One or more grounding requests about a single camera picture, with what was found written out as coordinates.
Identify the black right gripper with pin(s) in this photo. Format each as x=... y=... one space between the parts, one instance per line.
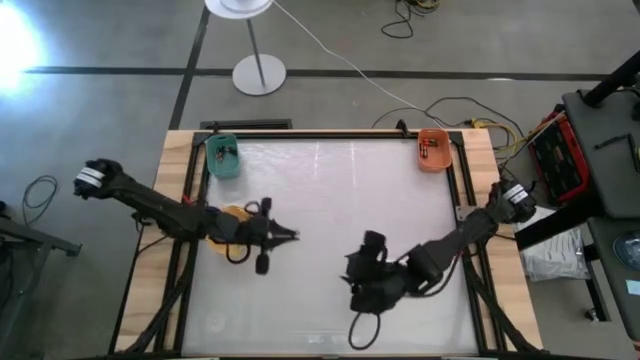
x=385 y=280

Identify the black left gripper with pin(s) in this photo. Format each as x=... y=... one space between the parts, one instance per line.
x=252 y=230

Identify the red battery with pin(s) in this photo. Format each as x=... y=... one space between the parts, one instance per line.
x=425 y=150

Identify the dark battery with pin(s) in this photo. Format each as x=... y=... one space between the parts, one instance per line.
x=432 y=142

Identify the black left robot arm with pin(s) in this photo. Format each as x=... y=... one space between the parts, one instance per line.
x=150 y=205

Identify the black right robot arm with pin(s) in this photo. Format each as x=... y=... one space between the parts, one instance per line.
x=450 y=245

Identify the yellow plastic bin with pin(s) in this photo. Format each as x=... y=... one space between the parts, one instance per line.
x=216 y=247

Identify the teal plastic bin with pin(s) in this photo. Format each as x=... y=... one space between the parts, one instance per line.
x=223 y=170

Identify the black flat bar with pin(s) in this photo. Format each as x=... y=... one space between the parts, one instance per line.
x=250 y=124

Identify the orange plastic bin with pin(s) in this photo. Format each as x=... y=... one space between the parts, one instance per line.
x=440 y=160

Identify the black clamp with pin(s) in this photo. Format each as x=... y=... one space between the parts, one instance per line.
x=401 y=127

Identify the white plastic bag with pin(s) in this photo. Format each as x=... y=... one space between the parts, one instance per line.
x=555 y=255

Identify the red and black case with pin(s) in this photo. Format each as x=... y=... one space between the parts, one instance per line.
x=560 y=160

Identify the caster wheel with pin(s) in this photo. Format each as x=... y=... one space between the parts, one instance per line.
x=593 y=315

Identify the grey metal stand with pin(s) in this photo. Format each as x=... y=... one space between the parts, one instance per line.
x=30 y=237

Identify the dark grey cart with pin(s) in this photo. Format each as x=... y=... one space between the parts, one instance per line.
x=610 y=175

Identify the round dark dish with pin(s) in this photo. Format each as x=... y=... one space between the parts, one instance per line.
x=630 y=250

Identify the blue sticky note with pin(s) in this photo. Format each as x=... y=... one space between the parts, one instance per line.
x=634 y=287

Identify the black hex key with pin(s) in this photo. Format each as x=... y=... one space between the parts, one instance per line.
x=610 y=141

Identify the black pen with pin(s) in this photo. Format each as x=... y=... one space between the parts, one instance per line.
x=633 y=152

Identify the black pole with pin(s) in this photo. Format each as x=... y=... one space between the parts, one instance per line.
x=610 y=82

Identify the silver metal bracket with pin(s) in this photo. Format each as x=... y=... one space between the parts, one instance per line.
x=462 y=213

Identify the white pedestal stand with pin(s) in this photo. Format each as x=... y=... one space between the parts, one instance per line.
x=259 y=75

